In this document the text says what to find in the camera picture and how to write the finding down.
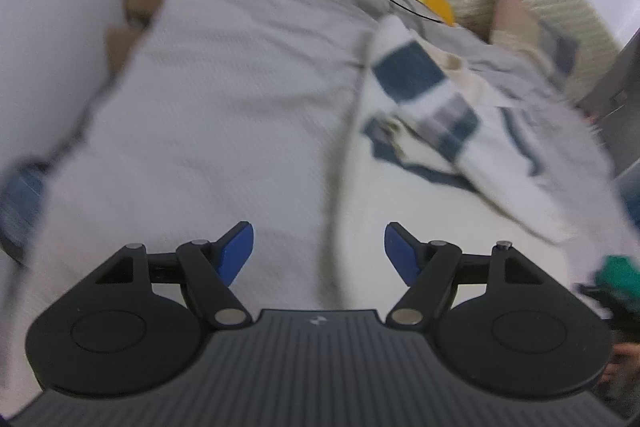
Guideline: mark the plaid pillow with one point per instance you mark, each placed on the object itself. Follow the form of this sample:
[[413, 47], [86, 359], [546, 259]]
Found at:
[[520, 27]]

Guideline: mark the grey cabinet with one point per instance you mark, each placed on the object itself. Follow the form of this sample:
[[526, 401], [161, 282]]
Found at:
[[620, 97]]

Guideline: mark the grey bed blanket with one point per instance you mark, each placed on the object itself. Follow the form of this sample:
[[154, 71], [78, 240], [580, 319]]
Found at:
[[225, 82]]

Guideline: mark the green garment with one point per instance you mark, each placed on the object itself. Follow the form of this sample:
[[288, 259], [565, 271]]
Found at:
[[620, 269]]

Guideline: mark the white and blue blanket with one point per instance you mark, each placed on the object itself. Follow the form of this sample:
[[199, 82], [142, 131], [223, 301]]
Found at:
[[450, 207]]

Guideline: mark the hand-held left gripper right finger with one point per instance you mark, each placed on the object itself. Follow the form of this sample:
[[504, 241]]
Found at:
[[400, 252]]

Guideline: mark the blue cloth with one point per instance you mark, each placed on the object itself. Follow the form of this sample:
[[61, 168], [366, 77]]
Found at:
[[22, 202]]

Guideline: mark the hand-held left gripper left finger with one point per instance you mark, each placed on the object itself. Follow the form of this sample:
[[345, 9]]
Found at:
[[237, 252]]

